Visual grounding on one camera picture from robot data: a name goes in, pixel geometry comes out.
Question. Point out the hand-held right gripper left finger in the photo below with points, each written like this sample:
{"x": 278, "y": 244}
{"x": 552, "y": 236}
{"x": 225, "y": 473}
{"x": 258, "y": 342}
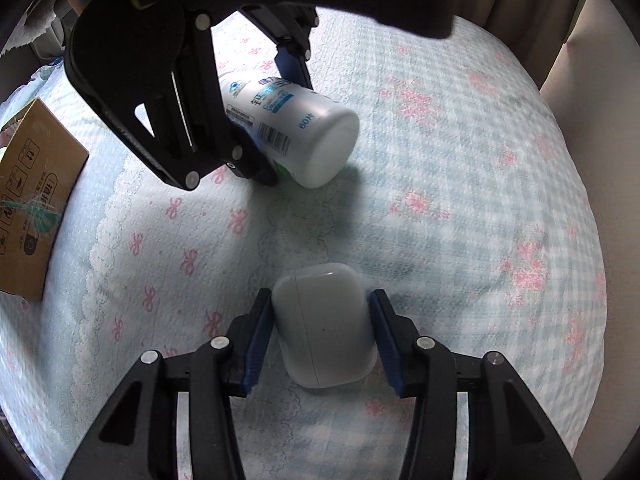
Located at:
{"x": 257, "y": 340}

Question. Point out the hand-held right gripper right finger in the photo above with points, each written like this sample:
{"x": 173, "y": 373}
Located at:
{"x": 387, "y": 345}

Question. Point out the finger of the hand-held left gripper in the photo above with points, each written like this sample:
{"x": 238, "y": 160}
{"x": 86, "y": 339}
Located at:
{"x": 292, "y": 67}
{"x": 235, "y": 152}

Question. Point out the white earbud case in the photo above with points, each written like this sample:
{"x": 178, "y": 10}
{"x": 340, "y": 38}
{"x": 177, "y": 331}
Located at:
{"x": 325, "y": 325}

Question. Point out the white blue-label bottle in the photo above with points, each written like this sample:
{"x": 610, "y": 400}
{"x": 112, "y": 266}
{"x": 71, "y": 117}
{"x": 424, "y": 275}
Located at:
{"x": 320, "y": 130}

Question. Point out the cardboard box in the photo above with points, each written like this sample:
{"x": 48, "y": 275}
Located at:
{"x": 40, "y": 175}

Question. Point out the light blue patterned bedsheet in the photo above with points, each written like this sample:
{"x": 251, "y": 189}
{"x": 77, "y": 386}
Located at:
{"x": 450, "y": 210}

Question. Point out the brown curtain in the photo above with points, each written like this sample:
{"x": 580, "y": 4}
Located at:
{"x": 525, "y": 0}

